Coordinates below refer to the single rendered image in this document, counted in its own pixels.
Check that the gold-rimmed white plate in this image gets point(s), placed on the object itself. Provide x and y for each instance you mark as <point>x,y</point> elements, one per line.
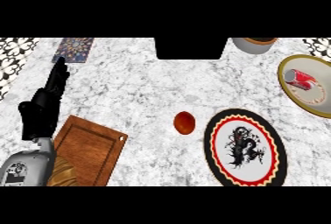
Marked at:
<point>310,87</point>

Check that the golden brown bread loaf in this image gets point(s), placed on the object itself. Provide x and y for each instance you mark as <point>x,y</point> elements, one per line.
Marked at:
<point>62,172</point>

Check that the red soda can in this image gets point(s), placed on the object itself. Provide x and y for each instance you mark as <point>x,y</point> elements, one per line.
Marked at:
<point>300,79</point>

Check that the brown wooden cutting board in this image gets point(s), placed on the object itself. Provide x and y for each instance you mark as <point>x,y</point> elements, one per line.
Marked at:
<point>87,148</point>

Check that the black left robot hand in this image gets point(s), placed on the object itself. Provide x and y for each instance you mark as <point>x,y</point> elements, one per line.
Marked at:
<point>43,105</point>

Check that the small red-orange bowl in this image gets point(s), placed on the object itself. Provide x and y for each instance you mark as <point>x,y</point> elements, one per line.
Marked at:
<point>183,122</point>

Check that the black appliance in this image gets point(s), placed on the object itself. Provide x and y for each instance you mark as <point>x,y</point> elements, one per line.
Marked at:
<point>191,48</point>

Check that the blue patterned tile coaster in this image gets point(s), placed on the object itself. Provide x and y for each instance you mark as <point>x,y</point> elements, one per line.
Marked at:
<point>73,49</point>

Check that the black red dragon plate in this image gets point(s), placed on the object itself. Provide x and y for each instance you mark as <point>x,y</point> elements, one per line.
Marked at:
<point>244,148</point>

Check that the grey pot with brown rim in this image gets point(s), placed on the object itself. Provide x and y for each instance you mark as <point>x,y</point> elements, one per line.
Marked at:
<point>254,45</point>

